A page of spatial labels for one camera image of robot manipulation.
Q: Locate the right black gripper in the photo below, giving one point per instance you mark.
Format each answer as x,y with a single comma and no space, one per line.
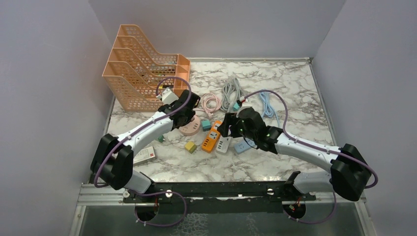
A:
230,118

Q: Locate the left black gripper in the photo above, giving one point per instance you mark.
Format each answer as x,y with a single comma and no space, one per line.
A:
191,115

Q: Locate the green plug adapter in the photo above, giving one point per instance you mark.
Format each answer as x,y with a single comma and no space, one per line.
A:
161,139

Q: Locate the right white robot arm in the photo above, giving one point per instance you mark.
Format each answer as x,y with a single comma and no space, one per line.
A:
344,170

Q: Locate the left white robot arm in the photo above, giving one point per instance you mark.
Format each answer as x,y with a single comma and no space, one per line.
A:
113,159

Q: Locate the teal cube plug adapter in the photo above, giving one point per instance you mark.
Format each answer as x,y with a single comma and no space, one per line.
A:
206,125

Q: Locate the yellow cube plug adapter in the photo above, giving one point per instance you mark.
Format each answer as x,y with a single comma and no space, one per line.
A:
190,146

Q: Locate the round pink power strip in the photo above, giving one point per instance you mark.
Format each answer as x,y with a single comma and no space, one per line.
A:
191,128

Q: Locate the blue power strip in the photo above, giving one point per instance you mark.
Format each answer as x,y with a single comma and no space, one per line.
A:
244,146

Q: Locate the white power strip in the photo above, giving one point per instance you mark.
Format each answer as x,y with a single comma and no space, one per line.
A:
223,145

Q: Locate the orange power strip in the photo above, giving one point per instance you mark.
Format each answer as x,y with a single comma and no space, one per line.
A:
210,142

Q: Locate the white red labelled box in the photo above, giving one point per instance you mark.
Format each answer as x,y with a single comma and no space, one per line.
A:
145,155

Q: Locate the orange mesh file organizer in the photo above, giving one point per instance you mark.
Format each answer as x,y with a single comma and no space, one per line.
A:
134,70

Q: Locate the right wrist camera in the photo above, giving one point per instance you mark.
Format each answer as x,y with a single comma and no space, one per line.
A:
243,103

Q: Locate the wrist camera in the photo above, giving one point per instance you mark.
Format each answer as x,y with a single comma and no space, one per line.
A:
243,103
167,96

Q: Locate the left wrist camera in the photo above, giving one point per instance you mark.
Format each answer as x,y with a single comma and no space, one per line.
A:
167,96

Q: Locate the black mounting rail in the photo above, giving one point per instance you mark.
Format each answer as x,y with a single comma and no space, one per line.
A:
217,197

